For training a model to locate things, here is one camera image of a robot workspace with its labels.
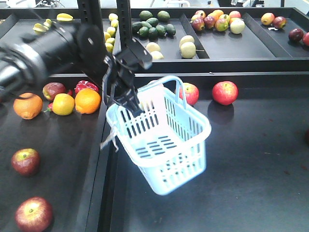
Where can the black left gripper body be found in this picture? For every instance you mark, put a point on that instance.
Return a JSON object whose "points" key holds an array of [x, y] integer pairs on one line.
{"points": [[119, 77]]}

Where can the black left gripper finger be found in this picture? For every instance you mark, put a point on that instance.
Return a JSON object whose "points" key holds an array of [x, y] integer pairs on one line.
{"points": [[123, 101], [133, 104]]}

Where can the light blue plastic basket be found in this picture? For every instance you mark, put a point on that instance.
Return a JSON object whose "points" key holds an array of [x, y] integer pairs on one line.
{"points": [[167, 140]]}

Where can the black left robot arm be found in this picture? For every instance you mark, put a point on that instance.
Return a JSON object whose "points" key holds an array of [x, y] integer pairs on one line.
{"points": [[37, 57]]}

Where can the red apple behind basket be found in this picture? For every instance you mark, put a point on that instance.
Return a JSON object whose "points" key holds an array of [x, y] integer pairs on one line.
{"points": [[191, 93]]}

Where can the bright orange right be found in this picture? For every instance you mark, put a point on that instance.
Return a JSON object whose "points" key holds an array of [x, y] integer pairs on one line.
{"points": [[87, 101]]}

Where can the red bell pepper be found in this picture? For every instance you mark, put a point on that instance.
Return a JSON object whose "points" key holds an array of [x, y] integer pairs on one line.
{"points": [[85, 84]]}

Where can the yellow round apple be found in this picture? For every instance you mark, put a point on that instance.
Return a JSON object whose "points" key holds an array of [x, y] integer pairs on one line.
{"points": [[63, 104]]}

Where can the red yellow mottled apple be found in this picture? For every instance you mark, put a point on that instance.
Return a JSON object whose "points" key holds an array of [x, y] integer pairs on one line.
{"points": [[50, 90]]}

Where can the red chili pepper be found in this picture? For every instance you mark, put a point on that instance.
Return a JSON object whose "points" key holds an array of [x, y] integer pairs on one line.
{"points": [[49, 108]]}

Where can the black perforated upright right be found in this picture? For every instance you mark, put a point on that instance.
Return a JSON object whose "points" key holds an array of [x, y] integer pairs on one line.
{"points": [[124, 26]]}

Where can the yellow starfruit back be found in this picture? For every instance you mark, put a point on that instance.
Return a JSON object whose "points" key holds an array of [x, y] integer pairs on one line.
{"points": [[64, 17]]}

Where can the yellow starfruit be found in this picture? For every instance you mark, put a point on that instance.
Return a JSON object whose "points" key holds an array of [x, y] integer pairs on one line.
{"points": [[40, 28], [64, 17]]}

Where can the red apple right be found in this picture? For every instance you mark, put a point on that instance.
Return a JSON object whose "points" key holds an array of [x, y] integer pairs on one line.
{"points": [[225, 92]]}

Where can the orange with navel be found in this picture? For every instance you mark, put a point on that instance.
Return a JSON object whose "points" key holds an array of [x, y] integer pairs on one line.
{"points": [[29, 106]]}

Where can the yellow starfruit left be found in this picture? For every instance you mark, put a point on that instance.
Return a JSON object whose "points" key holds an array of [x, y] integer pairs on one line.
{"points": [[40, 28]]}

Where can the dark red apple middle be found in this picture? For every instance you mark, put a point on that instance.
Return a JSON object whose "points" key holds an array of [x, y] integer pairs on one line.
{"points": [[26, 161]]}

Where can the black wooden produce stand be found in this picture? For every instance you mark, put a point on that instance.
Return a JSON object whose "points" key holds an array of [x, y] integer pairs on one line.
{"points": [[257, 175]]}

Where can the red apple front left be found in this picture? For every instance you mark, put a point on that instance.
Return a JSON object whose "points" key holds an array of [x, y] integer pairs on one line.
{"points": [[34, 215]]}

